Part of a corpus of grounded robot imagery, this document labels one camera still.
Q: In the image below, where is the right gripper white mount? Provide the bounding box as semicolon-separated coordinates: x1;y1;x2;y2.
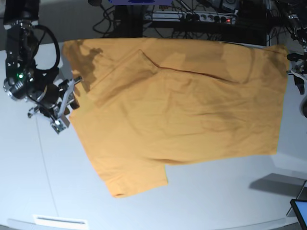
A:
55;76;83;119

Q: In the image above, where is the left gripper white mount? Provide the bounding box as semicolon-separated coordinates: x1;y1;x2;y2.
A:
287;70;307;95

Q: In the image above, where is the orange yellow T-shirt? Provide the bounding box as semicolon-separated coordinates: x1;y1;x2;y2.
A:
62;38;289;198

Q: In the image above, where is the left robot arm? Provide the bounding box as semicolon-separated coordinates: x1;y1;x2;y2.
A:
272;0;307;95

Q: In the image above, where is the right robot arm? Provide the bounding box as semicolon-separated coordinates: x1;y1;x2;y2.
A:
3;0;82;123

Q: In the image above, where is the white power strip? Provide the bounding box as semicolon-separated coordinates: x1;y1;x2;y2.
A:
144;11;237;25

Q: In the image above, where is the tablet with blue screen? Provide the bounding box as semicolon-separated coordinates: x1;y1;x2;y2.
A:
290;199;307;230

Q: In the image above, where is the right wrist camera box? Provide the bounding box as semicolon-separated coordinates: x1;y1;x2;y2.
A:
50;116;70;134

